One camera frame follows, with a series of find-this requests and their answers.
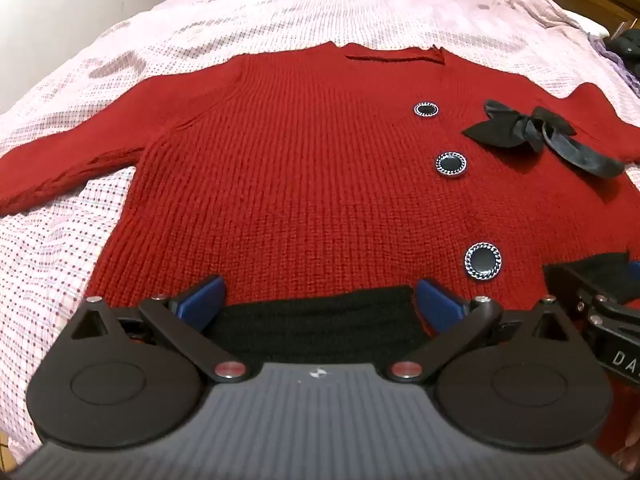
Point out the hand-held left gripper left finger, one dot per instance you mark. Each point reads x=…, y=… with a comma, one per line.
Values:
x=201, y=301

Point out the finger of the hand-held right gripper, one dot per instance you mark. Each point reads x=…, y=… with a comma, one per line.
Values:
x=560, y=281

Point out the pink checked bed sheet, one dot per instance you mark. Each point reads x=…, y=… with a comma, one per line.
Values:
x=250, y=20

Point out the purple cloth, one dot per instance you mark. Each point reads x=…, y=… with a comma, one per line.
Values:
x=620, y=67

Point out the white pillow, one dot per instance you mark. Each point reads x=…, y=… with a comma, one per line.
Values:
x=592, y=24

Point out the red knit sweater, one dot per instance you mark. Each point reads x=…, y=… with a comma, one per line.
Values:
x=300, y=185

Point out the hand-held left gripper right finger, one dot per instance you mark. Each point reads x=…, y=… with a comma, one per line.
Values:
x=440, y=306

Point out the black bag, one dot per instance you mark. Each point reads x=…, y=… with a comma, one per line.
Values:
x=625, y=45

